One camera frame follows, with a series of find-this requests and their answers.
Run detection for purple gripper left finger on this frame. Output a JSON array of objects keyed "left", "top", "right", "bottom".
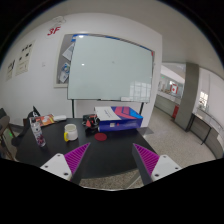
[{"left": 41, "top": 143, "right": 90, "bottom": 184}]

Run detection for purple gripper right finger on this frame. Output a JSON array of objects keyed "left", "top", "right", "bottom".
[{"left": 132, "top": 143, "right": 181, "bottom": 185}]

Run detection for clear plastic water bottle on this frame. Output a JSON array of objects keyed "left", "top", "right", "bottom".
[{"left": 30, "top": 117, "right": 46, "bottom": 147}]

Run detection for red round coaster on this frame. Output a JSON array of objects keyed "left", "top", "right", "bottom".
[{"left": 94, "top": 133, "right": 107, "bottom": 141}]

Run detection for white small pouch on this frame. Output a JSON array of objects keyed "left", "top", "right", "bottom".
[{"left": 53, "top": 115, "right": 67, "bottom": 122}]

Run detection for orange booklet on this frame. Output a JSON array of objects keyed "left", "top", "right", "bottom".
[{"left": 36, "top": 114, "right": 55, "bottom": 127}]

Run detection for black red tool pile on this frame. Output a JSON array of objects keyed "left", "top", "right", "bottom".
[{"left": 82, "top": 114, "right": 100, "bottom": 130}]

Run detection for blue white cardboard box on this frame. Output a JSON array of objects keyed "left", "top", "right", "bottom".
[{"left": 95, "top": 106, "right": 143, "bottom": 132}]

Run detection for black side table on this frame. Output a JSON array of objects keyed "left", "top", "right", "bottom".
[{"left": 187, "top": 113, "right": 224, "bottom": 148}]

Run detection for red white banner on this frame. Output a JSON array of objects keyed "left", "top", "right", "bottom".
[{"left": 170, "top": 84, "right": 178, "bottom": 94}]

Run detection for large whiteboard on stand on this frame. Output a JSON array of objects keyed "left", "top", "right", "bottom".
[{"left": 67, "top": 34, "right": 155, "bottom": 119}]

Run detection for grey notice board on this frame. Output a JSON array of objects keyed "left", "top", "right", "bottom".
[{"left": 54, "top": 34, "right": 76, "bottom": 88}]

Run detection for white mug yellow handle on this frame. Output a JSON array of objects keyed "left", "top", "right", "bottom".
[{"left": 64, "top": 124, "right": 78, "bottom": 142}]

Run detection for small white wall poster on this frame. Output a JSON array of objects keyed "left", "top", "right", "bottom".
[{"left": 6, "top": 60, "right": 15, "bottom": 81}]

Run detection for red 3F wall sign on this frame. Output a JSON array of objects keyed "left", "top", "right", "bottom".
[{"left": 47, "top": 26, "right": 61, "bottom": 37}]

